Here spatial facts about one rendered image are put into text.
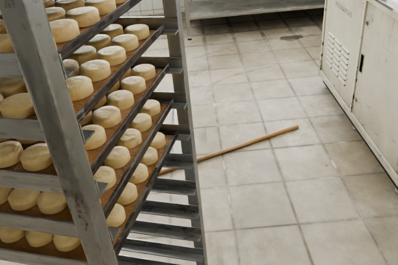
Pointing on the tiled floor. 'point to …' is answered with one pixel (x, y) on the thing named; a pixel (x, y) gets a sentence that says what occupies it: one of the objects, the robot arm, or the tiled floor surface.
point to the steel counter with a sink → (250, 3)
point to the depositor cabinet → (363, 61)
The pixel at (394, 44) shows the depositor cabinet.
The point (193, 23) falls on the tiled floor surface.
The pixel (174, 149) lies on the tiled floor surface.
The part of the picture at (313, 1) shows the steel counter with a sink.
